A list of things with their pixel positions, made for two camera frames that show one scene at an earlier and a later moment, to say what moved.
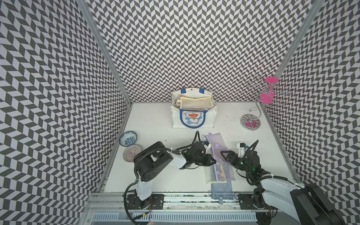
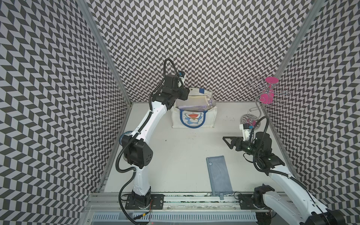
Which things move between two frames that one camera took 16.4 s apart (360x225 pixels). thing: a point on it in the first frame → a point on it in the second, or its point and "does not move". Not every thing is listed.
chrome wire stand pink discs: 251,121 does not move
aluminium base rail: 231,209 does not move
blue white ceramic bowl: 127,138 does not move
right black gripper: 230,153 → 234,139
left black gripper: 207,162 → 185,93
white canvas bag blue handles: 193,108 does not move
